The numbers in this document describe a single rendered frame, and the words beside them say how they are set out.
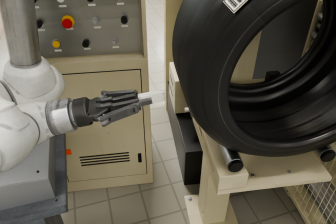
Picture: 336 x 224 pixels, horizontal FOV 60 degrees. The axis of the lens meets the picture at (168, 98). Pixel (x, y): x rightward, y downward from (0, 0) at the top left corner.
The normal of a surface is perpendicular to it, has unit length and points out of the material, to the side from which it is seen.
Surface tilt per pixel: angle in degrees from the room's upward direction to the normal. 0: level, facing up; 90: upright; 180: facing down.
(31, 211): 0
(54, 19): 90
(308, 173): 0
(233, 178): 90
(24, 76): 61
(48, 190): 90
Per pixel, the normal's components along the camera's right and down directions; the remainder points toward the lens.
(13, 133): 0.84, -0.53
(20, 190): 0.30, 0.55
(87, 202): 0.00, -0.82
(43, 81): 0.84, 0.38
